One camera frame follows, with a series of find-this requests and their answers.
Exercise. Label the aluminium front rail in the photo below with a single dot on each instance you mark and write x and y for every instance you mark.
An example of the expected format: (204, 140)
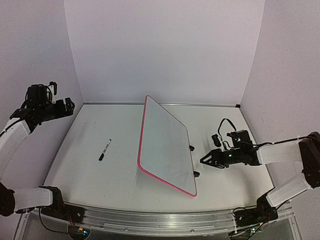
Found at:
(107, 224)

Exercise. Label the base circuit board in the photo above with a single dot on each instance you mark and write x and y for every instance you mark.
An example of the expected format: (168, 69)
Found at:
(77, 231)
(251, 229)

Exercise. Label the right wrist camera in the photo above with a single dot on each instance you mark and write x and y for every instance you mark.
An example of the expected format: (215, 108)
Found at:
(216, 140)

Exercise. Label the left base circuit board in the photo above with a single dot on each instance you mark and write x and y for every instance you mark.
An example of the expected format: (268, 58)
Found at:
(77, 231)

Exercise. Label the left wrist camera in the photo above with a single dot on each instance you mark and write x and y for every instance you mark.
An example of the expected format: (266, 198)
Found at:
(52, 91)

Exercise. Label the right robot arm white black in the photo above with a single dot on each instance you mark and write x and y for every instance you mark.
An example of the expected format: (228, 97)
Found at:
(304, 149)

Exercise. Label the pink framed whiteboard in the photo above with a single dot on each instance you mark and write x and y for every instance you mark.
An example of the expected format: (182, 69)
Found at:
(164, 151)

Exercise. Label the white marker pen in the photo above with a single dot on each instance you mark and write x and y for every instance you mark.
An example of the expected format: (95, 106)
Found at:
(106, 147)

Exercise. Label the dark blue marker cap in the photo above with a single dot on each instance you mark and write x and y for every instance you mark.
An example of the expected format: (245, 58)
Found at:
(101, 157)

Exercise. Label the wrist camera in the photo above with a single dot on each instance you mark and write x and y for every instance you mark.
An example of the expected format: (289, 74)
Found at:
(216, 140)
(52, 91)

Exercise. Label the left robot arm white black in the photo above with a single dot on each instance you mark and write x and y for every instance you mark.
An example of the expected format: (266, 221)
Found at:
(39, 106)

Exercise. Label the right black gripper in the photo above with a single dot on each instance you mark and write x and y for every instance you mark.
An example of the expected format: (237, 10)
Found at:
(220, 157)

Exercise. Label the right base circuit board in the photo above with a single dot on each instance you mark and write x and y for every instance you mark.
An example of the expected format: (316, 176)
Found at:
(251, 229)

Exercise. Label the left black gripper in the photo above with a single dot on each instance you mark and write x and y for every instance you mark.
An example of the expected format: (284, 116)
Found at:
(61, 111)

